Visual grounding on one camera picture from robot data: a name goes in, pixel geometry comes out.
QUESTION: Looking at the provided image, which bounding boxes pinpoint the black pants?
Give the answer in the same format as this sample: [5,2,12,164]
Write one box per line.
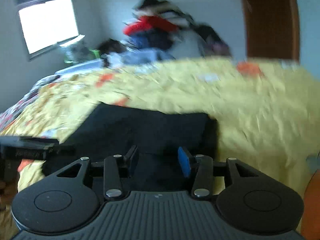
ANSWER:
[42,103,218,191]

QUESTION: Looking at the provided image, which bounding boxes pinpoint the yellow floral bed quilt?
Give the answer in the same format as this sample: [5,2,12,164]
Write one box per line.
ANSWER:
[3,58,319,204]

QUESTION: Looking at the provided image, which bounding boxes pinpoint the window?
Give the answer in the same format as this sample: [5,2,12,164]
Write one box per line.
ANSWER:
[17,0,80,60]

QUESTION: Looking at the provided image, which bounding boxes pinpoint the blue striped blanket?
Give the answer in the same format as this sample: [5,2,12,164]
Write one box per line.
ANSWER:
[55,48,175,75]

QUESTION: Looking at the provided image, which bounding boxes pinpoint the black bag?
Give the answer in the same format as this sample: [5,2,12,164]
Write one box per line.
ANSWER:
[97,38,126,55]

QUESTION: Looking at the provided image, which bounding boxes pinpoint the brown wooden door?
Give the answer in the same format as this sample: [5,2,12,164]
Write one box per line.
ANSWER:
[242,0,300,62]

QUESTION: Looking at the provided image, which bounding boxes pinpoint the red jacket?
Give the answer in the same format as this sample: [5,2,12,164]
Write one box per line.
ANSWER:
[123,16,179,36]

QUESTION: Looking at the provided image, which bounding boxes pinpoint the pile of clothes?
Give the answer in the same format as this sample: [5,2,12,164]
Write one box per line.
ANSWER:
[123,0,231,56]

